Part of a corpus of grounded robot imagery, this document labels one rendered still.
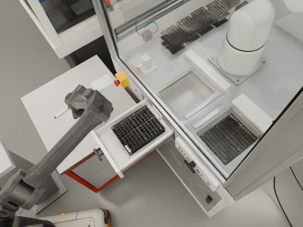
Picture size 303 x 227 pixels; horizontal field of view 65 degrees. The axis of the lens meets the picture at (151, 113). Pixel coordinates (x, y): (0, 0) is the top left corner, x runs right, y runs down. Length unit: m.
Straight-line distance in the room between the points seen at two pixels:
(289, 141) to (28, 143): 2.30
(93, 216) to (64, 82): 0.93
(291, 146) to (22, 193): 0.76
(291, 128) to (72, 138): 0.60
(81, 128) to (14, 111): 2.06
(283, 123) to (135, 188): 1.67
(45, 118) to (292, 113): 1.38
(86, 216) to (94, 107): 1.17
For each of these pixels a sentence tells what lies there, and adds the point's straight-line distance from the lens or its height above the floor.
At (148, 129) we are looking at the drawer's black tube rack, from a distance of 1.23.
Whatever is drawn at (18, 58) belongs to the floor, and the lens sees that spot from 3.25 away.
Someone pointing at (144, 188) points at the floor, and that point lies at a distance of 2.06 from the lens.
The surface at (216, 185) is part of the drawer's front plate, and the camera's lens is 1.12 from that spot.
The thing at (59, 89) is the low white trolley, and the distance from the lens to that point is 1.69.
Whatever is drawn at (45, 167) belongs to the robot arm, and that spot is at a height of 1.30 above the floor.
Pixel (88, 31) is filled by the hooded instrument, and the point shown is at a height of 0.90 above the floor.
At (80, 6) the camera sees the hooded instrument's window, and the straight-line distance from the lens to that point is 1.67.
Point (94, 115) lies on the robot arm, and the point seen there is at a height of 1.36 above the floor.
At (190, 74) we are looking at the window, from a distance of 0.74.
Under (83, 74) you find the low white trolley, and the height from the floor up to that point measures 0.76.
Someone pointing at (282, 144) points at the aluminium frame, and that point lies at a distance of 0.57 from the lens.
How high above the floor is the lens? 2.01
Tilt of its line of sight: 61 degrees down
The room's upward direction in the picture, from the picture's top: 10 degrees counter-clockwise
